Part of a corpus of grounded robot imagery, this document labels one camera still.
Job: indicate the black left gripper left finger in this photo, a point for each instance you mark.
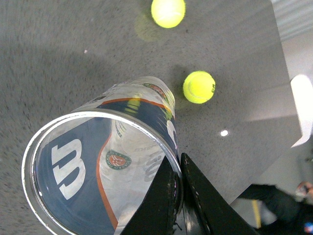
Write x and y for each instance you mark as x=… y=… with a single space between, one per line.
x=157 y=213

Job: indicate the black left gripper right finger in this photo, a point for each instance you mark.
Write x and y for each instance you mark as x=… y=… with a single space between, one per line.
x=205 y=211

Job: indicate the clear Wilson tennis can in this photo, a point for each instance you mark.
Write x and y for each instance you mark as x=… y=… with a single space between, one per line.
x=88 y=172

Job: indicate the near Wilson tennis ball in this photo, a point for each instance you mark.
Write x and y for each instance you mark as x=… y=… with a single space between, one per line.
x=199 y=87

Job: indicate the middle yellow tennis ball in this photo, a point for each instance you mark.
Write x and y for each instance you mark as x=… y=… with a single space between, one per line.
x=168 y=13

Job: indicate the person in dark clothes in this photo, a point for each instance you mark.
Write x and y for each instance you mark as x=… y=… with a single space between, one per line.
x=292 y=217

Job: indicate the white block beside table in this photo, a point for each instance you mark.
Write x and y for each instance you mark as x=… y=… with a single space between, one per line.
x=302 y=90

